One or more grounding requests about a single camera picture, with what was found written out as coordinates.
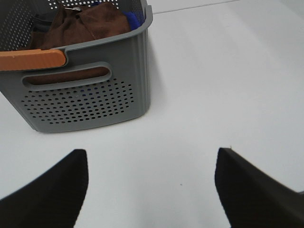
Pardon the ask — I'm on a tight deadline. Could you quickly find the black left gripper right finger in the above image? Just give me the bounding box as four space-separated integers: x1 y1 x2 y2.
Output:
214 148 304 228

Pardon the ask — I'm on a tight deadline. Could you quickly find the orange basket handle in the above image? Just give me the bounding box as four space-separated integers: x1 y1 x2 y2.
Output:
0 49 66 71

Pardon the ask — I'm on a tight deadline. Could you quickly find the brown towel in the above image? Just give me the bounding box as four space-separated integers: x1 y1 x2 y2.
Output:
25 4 132 86

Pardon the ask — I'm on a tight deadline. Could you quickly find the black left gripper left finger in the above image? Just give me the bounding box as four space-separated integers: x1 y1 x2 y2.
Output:
0 149 89 228

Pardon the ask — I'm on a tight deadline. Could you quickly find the blue cloth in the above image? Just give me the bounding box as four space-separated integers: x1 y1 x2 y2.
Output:
123 11 141 31

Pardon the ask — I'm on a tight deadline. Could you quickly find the grey perforated plastic basket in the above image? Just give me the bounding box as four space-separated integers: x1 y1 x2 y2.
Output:
0 0 153 133

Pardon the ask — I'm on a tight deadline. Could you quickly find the dark grey cloth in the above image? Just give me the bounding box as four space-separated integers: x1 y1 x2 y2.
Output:
32 11 56 33

